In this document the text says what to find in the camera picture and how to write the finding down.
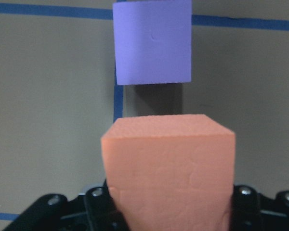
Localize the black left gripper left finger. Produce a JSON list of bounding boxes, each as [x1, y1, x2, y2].
[[5, 183, 130, 231]]

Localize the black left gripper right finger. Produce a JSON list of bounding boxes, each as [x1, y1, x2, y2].
[[229, 185, 289, 231]]

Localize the purple foam cube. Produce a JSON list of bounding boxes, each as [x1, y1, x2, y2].
[[113, 0, 192, 86]]

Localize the orange foam cube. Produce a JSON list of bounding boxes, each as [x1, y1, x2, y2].
[[101, 115, 236, 231]]

